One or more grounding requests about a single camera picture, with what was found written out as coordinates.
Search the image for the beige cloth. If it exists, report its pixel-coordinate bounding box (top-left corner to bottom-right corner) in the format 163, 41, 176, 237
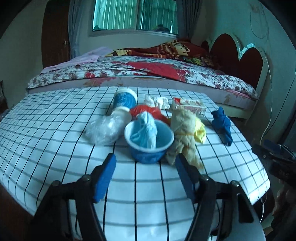
166, 109, 206, 170

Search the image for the yellow cloth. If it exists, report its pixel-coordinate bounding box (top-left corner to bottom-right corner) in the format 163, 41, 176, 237
194, 119, 206, 144

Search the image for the clear plastic bag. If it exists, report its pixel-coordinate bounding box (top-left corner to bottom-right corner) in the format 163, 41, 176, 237
85, 107, 132, 146

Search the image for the blue paper cup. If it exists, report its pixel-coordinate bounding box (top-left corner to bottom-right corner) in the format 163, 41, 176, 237
124, 120, 174, 164

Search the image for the dark blue cloth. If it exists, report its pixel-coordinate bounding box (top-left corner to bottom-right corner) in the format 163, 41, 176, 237
211, 107, 233, 147

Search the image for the white green carton box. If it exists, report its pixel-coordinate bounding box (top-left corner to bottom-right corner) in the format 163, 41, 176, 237
170, 97, 207, 115

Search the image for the red plastic bag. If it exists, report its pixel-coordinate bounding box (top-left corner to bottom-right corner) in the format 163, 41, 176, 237
129, 104, 171, 126

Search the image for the white tissue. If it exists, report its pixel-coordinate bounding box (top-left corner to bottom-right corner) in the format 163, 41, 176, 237
144, 95, 170, 110

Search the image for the blue patterned cup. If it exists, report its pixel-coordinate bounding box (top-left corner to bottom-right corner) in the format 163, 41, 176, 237
113, 88, 137, 109

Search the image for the person's hand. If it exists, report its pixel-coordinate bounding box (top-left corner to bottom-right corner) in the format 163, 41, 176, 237
272, 179, 295, 216

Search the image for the white grid tablecloth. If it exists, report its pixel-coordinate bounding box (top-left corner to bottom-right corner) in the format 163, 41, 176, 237
1, 87, 270, 240

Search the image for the bed with floral mattress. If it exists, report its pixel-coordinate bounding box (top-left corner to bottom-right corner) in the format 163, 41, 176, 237
26, 55, 260, 112

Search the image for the red heart-shaped headboard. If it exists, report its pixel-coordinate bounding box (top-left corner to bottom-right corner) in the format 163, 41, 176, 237
201, 33, 268, 96

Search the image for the red patterned blanket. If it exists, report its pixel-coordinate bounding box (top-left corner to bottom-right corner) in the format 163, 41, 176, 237
107, 40, 220, 69

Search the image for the brown wooden door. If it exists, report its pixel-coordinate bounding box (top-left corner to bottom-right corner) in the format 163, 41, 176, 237
41, 0, 70, 68

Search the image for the window with green curtain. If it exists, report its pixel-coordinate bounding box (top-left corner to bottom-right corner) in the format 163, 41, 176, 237
92, 0, 179, 35

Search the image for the grey curtain by window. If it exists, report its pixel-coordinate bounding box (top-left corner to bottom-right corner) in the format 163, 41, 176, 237
176, 0, 203, 40

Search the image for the white cable on wall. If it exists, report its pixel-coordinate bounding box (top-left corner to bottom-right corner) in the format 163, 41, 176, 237
259, 53, 274, 144

